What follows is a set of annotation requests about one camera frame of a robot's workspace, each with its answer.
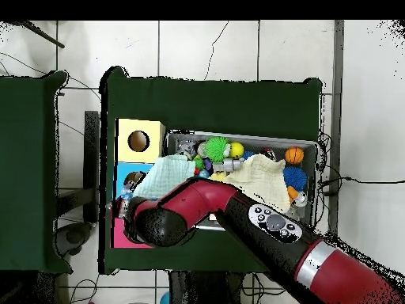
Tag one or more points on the light blue waffle cloth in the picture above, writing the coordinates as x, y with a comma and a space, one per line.
164, 177

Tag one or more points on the silver can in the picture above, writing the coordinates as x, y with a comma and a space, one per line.
301, 199

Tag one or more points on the orange basketball toy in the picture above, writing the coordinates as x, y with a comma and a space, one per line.
293, 155

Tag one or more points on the blue spiky ball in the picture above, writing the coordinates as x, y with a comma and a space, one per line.
295, 178

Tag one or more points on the grey stand base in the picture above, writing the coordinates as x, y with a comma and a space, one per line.
73, 235

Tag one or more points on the grey metal toy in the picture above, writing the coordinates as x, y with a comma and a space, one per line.
228, 165

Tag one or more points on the blue round object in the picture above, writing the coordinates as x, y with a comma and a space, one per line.
164, 299

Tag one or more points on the black flat panel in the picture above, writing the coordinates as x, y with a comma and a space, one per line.
92, 145

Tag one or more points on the green cloth side table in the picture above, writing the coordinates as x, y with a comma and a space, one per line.
28, 171

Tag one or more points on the dark thin rod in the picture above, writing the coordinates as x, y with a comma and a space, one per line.
41, 35

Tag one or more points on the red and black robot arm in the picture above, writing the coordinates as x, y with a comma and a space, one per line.
209, 199

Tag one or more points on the yellow ball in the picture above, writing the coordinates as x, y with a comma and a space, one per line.
236, 150

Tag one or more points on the shallow clear mesh bin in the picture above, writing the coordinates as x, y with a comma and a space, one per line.
309, 209

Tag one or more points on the orange plastic toy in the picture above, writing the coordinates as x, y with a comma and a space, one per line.
292, 192

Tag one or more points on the large green spiky ball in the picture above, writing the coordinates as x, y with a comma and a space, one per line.
217, 147

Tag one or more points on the cream waffle cloth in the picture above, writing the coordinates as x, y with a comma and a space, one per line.
262, 180

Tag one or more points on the dark green table cloth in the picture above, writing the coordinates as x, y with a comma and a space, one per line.
209, 107

